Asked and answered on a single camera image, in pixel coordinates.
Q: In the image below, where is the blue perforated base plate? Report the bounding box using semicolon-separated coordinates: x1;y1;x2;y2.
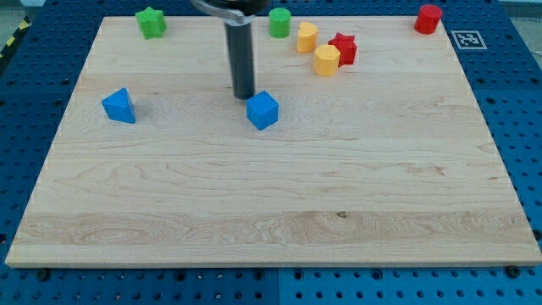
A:
1;1;541;304

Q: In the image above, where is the blue triangular prism block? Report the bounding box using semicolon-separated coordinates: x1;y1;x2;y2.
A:
102;88;136;124

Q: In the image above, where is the yellow hexagon block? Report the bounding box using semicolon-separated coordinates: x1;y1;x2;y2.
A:
312;45;340;76

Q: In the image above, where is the red star block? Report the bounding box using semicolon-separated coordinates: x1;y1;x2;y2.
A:
328;32;357;67

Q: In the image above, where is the green cylinder block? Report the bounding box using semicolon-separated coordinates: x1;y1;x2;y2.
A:
268;8;291;38

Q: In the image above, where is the red cylinder block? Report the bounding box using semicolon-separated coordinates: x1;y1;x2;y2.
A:
414;4;443;35

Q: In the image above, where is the green star block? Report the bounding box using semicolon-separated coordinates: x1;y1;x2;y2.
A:
135;7;167;40

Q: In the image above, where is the yellow heart block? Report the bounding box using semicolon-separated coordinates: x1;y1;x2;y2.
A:
296;21;318;53

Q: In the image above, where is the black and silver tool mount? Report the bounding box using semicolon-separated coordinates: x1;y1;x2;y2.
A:
190;0;271;25

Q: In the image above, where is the white fiducial marker tag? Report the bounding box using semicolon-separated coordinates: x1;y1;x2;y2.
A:
451;30;487;50

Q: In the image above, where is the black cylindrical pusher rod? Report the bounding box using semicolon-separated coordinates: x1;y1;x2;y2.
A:
224;23;255;100

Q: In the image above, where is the blue cube block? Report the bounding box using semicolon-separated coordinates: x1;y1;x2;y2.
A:
246;91;279;130

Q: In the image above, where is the yellow black hazard tape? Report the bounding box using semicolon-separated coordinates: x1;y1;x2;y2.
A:
1;15;32;61

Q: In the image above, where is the light wooden board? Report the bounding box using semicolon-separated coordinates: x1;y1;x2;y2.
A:
6;16;541;269

